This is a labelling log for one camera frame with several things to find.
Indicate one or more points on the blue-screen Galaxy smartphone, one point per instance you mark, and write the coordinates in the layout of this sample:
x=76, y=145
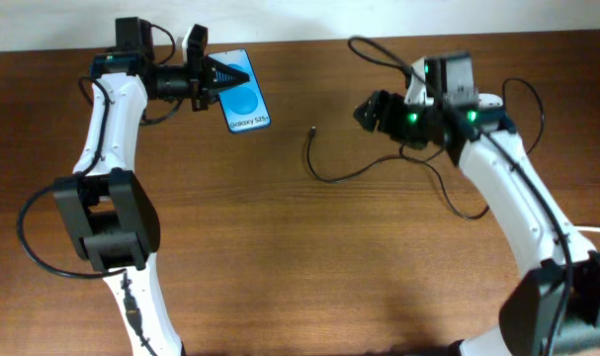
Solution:
x=243, y=106

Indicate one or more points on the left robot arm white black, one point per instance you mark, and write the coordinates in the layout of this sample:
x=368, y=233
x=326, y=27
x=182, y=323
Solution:
x=109, y=218

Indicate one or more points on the white USB charger adapter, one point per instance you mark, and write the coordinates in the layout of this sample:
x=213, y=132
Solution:
x=487, y=101

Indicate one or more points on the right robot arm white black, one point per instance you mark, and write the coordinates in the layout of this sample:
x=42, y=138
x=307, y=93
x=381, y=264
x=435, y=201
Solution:
x=555, y=310

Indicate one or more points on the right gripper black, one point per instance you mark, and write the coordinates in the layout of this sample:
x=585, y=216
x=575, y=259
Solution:
x=382, y=113

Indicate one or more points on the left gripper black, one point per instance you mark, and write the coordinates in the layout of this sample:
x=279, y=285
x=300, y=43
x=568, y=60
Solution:
x=203, y=73

